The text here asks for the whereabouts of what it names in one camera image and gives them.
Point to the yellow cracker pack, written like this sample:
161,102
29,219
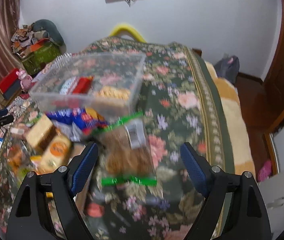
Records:
55,155

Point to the pink plush toy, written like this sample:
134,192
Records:
25,79

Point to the beige wafer pack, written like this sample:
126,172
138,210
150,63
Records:
40,135

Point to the green storage box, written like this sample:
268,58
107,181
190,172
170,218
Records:
38,59

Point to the clear plastic storage bin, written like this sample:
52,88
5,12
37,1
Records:
106,82

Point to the clear pack orange crackers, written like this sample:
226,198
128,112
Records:
111,92

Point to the grey plush pillow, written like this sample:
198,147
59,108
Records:
52,32

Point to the beige fleece blanket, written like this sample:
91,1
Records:
237,130

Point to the red box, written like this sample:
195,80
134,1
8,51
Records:
10,84

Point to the red white snack packet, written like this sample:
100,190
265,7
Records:
77,85

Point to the floral green bedspread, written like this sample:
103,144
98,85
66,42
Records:
180,103

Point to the grey backpack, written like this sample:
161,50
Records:
228,68

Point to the yellow curved headboard tube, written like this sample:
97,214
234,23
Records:
126,28

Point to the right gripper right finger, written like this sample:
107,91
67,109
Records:
247,216

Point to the blue biscuit bag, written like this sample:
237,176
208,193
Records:
77,123

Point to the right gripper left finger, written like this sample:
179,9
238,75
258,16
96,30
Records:
30,217

